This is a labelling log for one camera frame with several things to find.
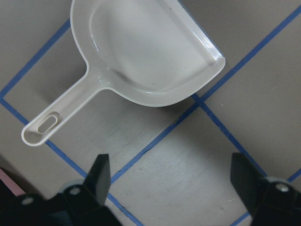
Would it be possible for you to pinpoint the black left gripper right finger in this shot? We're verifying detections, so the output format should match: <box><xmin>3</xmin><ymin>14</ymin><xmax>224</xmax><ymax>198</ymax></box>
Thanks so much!
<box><xmin>230</xmin><ymin>153</ymin><xmax>301</xmax><ymax>226</ymax></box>

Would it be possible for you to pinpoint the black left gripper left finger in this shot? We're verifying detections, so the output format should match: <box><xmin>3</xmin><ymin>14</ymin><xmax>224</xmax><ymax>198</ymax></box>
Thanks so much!
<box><xmin>0</xmin><ymin>154</ymin><xmax>121</xmax><ymax>226</ymax></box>

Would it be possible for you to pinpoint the white plastic dustpan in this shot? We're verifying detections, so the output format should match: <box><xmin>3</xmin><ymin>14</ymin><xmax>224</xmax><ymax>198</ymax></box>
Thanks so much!
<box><xmin>21</xmin><ymin>0</ymin><xmax>226</xmax><ymax>146</ymax></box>

